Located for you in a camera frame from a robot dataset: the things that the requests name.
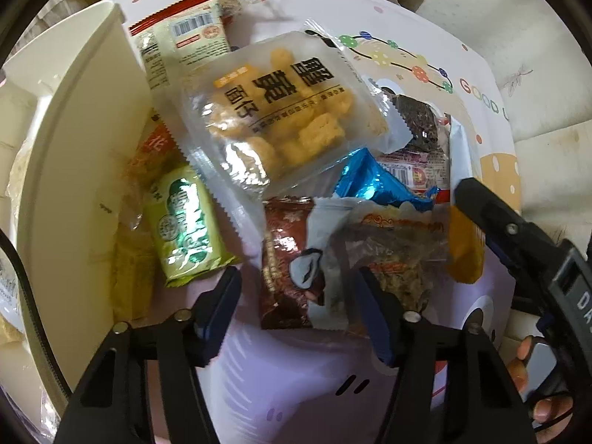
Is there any small orange yellow snack pack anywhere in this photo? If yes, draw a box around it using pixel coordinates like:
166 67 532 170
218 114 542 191
447 205 485 285

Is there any nut bar clear wrapper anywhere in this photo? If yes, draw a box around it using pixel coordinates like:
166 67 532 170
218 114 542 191
331 201 448 337

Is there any yellow cake clear wrapper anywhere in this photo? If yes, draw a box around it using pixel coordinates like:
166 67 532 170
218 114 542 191
110 223 158 322

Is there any blue foil snack pack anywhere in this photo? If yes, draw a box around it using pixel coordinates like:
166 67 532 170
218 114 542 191
333 148 441 212

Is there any green pineapple cake pack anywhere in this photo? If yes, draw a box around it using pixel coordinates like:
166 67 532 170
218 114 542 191
144 165 239 287

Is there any brown white snack pack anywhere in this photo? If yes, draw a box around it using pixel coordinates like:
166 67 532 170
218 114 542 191
259 196 360 331

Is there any orange red candy wrapper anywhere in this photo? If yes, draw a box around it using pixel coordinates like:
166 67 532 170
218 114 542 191
124 111 186 192

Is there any crab roe snack clear pack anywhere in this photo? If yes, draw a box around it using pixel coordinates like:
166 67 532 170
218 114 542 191
178 19 413 203

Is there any cream green red-edged pack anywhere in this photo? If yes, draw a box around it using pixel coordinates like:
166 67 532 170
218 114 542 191
129 0 231 96

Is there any dark chocolate snack pack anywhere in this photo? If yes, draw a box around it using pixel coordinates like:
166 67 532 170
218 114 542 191
376 87 451 205

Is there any person's right hand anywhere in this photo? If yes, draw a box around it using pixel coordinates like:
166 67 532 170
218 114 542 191
507 336 573 443

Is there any cartoon printed tablecloth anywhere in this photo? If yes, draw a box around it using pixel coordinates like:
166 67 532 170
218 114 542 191
117 0 521 443

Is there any white floral curtain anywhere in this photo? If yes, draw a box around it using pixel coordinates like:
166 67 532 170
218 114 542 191
417 0 591 250

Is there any white plastic storage tray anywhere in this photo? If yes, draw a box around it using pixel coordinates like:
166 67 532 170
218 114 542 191
1 0 151 411

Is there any black cable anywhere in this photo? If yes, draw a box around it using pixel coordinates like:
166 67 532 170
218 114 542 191
0 228 70 401

